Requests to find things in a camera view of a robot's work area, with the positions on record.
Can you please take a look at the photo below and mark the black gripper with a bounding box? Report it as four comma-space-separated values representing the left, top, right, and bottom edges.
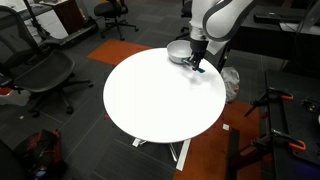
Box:
187, 38, 209, 72

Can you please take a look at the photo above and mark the teal capped marker pen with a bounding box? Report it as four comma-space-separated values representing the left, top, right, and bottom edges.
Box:
182, 59, 206, 74

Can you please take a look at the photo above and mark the grey white round bowl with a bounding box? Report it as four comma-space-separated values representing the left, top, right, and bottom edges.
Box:
166, 39, 196, 65

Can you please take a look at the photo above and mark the white plastic bag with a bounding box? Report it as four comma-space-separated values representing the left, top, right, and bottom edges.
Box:
220, 66, 241, 105

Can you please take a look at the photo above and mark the black desk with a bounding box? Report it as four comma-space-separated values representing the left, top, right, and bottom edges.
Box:
229, 4, 320, 73

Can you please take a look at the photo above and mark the white metal table base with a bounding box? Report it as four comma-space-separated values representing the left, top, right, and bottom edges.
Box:
131, 136, 192, 172

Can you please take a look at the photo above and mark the black keyboard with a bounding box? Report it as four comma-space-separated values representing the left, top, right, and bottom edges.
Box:
253, 12, 302, 25

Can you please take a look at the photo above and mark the black electric scooter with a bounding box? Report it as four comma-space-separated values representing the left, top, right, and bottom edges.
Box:
22, 0, 100, 48

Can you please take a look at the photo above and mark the brown wooden cabinet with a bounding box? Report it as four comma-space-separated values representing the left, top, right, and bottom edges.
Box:
52, 0, 85, 35

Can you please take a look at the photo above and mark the black mesh office chair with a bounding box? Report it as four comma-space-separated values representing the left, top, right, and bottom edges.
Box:
0, 4, 95, 119

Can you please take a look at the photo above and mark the long white cabinet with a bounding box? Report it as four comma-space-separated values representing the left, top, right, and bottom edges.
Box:
0, 0, 70, 42

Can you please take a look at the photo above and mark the red and black bag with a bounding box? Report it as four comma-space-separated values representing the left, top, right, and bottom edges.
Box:
12, 128, 69, 180

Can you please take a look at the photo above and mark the white plastic floor object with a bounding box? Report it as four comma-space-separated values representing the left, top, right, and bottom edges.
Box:
0, 87, 32, 107

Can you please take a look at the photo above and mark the orange handled black clamp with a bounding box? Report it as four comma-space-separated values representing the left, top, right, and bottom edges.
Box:
244, 87, 295, 118
250, 128, 307, 158

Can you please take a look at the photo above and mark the black upright post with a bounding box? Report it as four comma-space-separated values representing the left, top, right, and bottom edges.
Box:
226, 128, 241, 180

